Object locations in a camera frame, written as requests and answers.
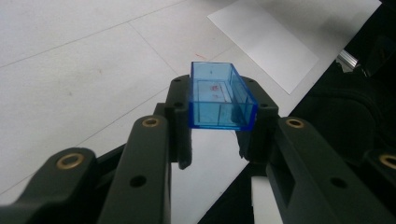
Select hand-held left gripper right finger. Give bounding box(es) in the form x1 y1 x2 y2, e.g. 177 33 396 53
234 76 280 165

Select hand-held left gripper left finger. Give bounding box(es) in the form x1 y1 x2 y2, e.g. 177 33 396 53
153 74 194 171

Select clear blue stamp cap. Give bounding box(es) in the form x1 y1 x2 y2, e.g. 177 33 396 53
188 61 259 132

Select white paper sheet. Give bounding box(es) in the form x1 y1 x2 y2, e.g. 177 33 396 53
206 0 320 95

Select white table cover board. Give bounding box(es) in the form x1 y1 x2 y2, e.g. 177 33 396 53
0 0 382 224

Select aluminium floor rail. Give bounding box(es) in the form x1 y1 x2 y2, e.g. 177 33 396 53
335 49 360 73

